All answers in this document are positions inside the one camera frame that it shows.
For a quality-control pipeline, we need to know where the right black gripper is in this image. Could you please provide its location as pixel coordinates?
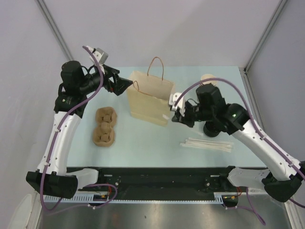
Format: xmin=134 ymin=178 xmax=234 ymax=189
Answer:
xmin=172 ymin=102 xmax=214 ymax=128

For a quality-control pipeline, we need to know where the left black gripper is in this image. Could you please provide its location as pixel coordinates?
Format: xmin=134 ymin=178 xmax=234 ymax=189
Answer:
xmin=79 ymin=63 xmax=132 ymax=95

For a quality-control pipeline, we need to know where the brown paper bag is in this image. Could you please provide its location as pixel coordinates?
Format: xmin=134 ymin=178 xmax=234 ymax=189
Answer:
xmin=127 ymin=56 xmax=175 ymax=126

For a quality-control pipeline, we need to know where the brown pulp cup carrier stack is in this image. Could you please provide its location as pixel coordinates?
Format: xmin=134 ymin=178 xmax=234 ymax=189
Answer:
xmin=92 ymin=107 xmax=117 ymax=147

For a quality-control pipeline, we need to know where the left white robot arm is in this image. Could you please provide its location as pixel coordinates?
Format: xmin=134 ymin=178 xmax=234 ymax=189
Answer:
xmin=26 ymin=61 xmax=133 ymax=199

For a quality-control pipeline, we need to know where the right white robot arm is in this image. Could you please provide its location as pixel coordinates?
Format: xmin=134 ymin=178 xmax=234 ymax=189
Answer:
xmin=169 ymin=83 xmax=305 ymax=202

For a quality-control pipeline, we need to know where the stack of black lids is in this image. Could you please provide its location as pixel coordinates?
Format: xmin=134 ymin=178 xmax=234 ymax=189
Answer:
xmin=203 ymin=121 xmax=221 ymax=137

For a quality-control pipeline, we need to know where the stack of paper cups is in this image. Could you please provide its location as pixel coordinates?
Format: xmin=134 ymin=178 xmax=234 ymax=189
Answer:
xmin=200 ymin=74 xmax=217 ymax=86

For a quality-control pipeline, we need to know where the white wrapped straws bundle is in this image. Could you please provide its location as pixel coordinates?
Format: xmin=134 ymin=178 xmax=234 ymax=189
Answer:
xmin=180 ymin=137 xmax=234 ymax=152

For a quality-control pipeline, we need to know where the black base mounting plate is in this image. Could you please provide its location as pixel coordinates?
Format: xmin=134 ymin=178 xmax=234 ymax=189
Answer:
xmin=68 ymin=167 xmax=248 ymax=200

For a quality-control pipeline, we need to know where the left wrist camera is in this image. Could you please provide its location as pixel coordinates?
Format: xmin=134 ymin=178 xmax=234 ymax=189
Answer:
xmin=85 ymin=46 xmax=109 ymax=72

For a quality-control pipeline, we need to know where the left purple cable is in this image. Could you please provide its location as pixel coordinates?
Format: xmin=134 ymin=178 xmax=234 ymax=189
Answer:
xmin=39 ymin=45 xmax=119 ymax=217

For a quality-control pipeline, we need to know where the purple cable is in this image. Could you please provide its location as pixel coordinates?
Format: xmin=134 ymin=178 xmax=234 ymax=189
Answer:
xmin=39 ymin=45 xmax=119 ymax=217
xmin=173 ymin=77 xmax=305 ymax=225

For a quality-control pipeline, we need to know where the white slotted cable duct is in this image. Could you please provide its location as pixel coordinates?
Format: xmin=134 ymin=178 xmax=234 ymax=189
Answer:
xmin=71 ymin=192 xmax=239 ymax=205

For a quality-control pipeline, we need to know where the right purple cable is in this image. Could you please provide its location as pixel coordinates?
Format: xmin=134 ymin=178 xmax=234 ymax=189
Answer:
xmin=173 ymin=77 xmax=305 ymax=225

